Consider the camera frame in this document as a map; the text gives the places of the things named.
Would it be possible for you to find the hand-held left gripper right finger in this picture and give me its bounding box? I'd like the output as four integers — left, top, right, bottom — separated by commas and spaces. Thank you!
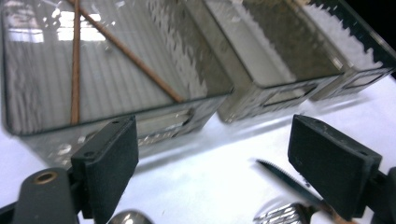
288, 114, 383, 222

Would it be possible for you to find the metal spoon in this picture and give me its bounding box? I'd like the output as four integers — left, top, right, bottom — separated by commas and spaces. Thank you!
107, 209, 154, 224

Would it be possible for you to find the brown wooden chopstick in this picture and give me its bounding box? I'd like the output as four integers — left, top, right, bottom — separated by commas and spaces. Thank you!
65, 0, 185, 105
69, 0, 82, 126

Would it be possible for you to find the wooden-handled metal fork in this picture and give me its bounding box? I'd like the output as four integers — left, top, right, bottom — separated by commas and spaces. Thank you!
253, 203, 316, 224

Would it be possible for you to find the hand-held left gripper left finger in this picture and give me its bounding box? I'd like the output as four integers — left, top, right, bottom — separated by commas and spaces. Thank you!
70, 115, 140, 224

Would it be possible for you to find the smoky clear plastic bin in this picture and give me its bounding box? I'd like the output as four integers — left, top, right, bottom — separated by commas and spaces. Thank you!
0, 0, 235, 170
186, 0, 347, 124
292, 0, 396, 103

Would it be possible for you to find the wooden-handled table knife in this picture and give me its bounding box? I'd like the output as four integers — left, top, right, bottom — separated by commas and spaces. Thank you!
255, 158, 360, 224

